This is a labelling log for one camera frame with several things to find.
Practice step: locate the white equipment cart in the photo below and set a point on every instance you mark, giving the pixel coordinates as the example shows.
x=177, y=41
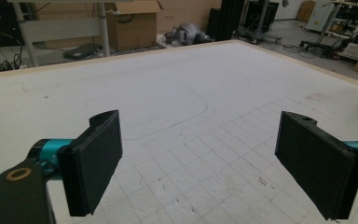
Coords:
x=338, y=18

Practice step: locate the grey pole stand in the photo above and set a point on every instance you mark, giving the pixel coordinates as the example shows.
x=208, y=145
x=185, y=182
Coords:
x=262, y=18

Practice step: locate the white desk frame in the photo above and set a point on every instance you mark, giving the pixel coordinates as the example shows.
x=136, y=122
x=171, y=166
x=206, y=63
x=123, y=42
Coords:
x=59, y=29

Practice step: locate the black flat laptop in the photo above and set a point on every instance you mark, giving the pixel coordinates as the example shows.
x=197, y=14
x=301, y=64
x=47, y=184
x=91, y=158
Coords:
x=80, y=52

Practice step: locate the black wheeled stand base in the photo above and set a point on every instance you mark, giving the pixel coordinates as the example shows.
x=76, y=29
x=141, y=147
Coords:
x=318, y=46

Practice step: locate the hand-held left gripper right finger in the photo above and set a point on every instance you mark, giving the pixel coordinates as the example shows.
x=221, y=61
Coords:
x=317, y=165

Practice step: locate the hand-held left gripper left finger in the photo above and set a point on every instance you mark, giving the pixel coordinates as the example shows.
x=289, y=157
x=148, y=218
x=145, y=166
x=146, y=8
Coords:
x=90, y=168

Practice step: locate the black panel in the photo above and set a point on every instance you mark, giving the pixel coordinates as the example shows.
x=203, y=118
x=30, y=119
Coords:
x=227, y=18

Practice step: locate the grey helmet-shaped device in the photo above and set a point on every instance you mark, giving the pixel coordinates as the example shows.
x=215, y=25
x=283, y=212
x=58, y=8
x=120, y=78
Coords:
x=189, y=33

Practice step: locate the large cardboard box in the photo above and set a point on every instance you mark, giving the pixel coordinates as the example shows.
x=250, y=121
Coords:
x=183, y=14

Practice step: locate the brown cardboard box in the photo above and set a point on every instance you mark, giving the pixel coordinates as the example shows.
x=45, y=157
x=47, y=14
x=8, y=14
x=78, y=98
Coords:
x=133, y=28

